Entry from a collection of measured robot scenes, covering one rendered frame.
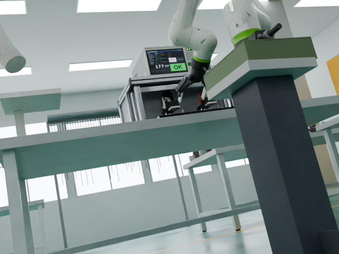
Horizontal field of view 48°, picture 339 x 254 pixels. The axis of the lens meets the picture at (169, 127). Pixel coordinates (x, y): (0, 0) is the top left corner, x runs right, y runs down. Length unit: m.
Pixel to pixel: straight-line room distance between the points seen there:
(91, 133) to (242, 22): 0.83
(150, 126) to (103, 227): 6.70
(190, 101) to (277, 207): 1.27
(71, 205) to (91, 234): 0.73
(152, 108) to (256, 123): 1.10
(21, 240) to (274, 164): 1.08
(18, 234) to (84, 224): 6.68
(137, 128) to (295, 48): 0.80
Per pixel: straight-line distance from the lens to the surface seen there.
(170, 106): 2.26
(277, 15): 6.79
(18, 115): 2.79
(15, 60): 3.03
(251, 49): 1.43
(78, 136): 1.79
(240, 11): 1.62
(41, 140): 1.78
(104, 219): 8.47
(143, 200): 8.66
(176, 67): 2.46
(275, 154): 1.41
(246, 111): 1.52
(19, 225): 1.77
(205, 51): 1.79
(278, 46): 1.51
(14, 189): 1.78
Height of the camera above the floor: 0.30
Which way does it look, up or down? 12 degrees up
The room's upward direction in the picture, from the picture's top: 12 degrees counter-clockwise
